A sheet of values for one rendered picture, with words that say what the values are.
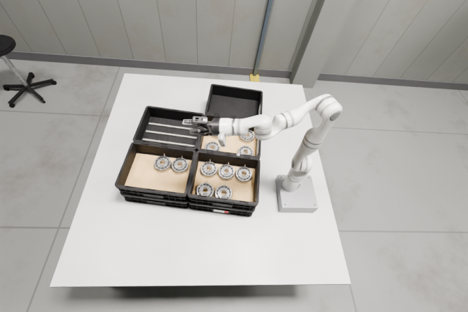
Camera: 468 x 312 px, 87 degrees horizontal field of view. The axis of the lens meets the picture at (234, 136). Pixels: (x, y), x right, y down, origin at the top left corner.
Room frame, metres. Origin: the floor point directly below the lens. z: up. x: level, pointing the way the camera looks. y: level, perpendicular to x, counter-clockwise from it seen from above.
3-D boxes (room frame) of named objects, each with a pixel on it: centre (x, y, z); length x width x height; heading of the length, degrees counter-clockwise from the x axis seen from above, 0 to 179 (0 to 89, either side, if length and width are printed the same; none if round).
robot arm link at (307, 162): (0.74, -0.41, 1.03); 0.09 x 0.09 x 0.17; 8
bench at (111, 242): (0.90, 0.12, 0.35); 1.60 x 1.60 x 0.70; 9
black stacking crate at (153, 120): (0.93, 0.42, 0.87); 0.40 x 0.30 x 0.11; 93
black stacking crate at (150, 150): (0.63, 0.41, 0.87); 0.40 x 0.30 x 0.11; 93
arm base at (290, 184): (0.74, -0.41, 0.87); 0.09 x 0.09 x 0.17; 10
